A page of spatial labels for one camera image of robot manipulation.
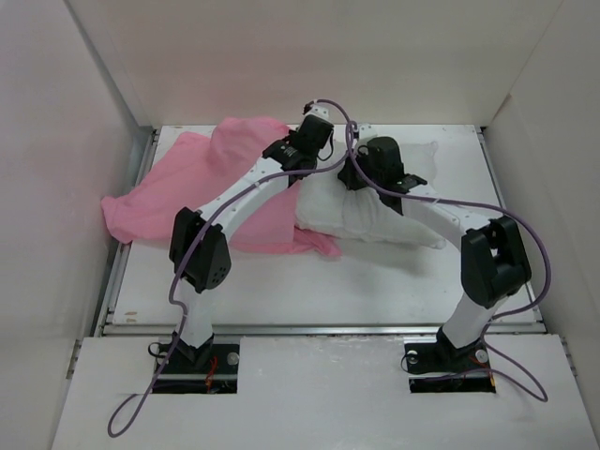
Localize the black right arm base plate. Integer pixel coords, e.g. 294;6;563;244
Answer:
402;341;496;394

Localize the pink satin pillowcase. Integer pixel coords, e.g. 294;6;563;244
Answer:
100;117;341;257

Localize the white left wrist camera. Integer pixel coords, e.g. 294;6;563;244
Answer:
303;100;330;122

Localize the white pillow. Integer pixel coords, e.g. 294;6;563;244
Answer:
295;167;446;249

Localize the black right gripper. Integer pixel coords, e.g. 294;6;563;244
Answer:
337;146;383;191

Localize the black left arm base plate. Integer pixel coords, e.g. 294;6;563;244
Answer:
152;342;240;395

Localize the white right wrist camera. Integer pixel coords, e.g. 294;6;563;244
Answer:
353;123;378;145

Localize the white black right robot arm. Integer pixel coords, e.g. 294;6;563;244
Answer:
337;137;532;375

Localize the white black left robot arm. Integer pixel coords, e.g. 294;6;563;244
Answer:
167;106;334;372

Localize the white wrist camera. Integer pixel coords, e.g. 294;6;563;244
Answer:
353;123;378;145
303;100;330;122

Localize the aluminium front table rail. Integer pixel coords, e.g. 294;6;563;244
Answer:
94;322;547;338

